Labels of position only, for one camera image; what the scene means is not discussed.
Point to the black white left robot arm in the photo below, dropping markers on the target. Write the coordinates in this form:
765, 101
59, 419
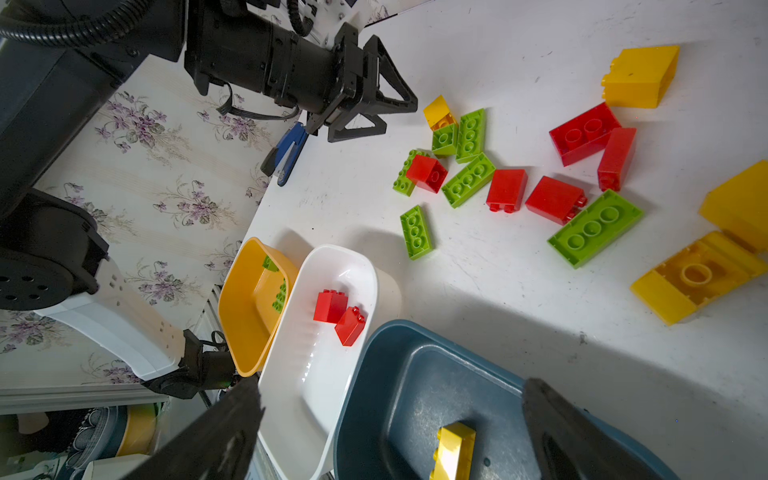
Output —
170, 183

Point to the small green lego brick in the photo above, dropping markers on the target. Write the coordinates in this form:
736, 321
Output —
269, 265

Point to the yellow plastic tray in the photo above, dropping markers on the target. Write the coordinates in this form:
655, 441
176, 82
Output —
245, 307

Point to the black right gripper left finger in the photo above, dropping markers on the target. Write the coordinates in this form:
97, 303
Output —
217, 445

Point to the yellow flat lego brick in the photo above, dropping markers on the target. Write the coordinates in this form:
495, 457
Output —
704, 271

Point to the dark teal plastic tray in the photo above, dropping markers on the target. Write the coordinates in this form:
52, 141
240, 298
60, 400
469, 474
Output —
410, 382

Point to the blue stapler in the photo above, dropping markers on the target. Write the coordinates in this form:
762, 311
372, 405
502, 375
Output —
282, 159

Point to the white plastic tray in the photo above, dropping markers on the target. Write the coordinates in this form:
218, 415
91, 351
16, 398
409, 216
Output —
308, 371

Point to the long green lego brick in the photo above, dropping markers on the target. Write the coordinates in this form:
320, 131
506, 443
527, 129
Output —
280, 298

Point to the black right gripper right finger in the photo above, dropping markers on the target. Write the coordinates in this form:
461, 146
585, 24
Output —
567, 445

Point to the yellow lego brick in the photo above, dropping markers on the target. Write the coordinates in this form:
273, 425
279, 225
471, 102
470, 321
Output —
739, 207
704, 271
438, 114
639, 77
453, 456

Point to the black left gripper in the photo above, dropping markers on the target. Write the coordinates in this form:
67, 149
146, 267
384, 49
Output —
228, 44

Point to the red lego brick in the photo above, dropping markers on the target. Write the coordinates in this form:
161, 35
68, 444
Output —
350, 326
616, 159
507, 190
427, 173
330, 306
584, 135
556, 200

